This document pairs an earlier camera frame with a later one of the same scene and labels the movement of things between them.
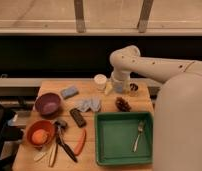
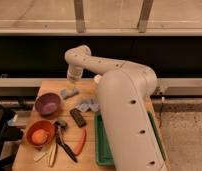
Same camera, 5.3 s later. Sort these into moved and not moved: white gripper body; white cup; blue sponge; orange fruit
Moved: white gripper body
Not moved: orange fruit; blue sponge; white cup
